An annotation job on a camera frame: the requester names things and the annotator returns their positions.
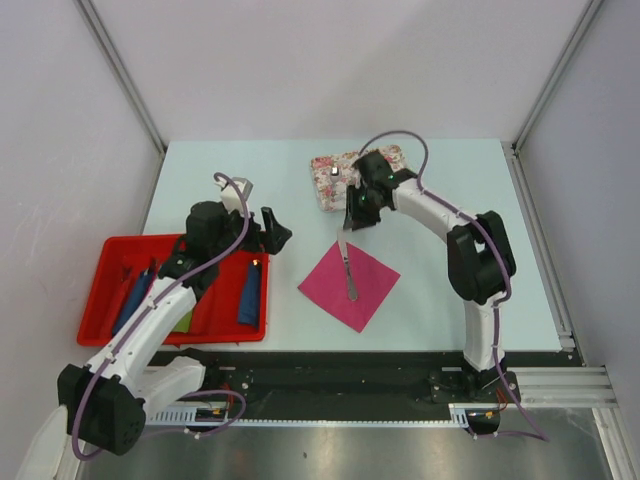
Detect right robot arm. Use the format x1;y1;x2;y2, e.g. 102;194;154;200
343;150;516;401

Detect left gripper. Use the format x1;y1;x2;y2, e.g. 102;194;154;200
210;202;290;261

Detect pink paper napkin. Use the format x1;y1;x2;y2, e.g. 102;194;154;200
298;241;400;333

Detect floral tray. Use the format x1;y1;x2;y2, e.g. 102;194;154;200
310;145;416;212

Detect white cable duct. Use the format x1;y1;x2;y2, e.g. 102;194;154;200
146;403;468;429

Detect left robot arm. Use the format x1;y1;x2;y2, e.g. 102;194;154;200
57;201;292;461

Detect aluminium rail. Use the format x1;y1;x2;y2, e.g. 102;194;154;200
511;367;617;408

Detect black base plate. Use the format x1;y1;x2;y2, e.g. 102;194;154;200
102;349;584;419

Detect green napkin roll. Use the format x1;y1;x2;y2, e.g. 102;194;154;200
172;311;193;334

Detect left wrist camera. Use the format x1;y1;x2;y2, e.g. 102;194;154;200
214;177;253;213

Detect silver knife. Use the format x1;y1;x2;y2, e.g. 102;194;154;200
337;228;358;302

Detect red plastic bin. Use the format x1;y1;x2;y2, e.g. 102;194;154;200
76;234;269;347

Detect blue napkin roll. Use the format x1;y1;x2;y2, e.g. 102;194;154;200
111;270;155;336
237;259;262;329

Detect silver spoon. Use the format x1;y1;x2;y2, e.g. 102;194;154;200
330;166;342;184

